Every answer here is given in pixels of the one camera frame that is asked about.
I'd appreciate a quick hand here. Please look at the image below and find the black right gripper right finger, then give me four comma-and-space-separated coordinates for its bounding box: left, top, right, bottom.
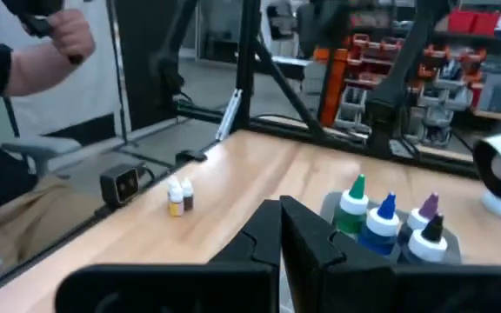
279, 195, 393, 313

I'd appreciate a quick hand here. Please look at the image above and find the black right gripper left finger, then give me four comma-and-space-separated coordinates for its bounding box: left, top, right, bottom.
209, 198, 283, 266

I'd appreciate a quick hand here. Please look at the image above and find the large green-capped dye bottle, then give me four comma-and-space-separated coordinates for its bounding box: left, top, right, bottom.
331, 173, 371, 239

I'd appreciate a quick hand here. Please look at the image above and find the large blue-capped dye bottle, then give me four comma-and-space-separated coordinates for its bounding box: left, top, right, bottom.
357, 191, 402, 258

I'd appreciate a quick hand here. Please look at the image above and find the small dark brown dye bottle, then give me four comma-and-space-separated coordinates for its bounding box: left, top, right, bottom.
180, 176, 195, 212

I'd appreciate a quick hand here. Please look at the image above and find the small orange dye bottle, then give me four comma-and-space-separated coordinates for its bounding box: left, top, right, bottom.
167, 184, 185, 217

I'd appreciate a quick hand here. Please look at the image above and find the large black-capped dye bottle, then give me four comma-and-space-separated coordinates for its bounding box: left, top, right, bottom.
400, 212, 450, 265

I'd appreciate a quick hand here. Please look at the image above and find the large purple-capped dye bottle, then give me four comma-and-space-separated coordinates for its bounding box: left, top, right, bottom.
397, 192, 441, 244

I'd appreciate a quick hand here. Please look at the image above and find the black edge clamp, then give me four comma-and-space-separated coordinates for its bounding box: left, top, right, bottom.
175, 150, 209, 167

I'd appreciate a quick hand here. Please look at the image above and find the grey chair armrest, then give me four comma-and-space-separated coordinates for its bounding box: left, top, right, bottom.
0, 137, 84, 177

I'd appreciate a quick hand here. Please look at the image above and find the silver aluminium bracket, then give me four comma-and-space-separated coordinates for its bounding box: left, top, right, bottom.
214, 88, 244, 143

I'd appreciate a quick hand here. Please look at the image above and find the black table-level camera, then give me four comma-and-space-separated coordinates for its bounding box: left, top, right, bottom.
99, 163, 142, 209

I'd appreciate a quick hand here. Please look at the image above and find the black control handle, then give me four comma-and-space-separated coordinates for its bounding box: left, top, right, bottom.
0, 0, 85, 66

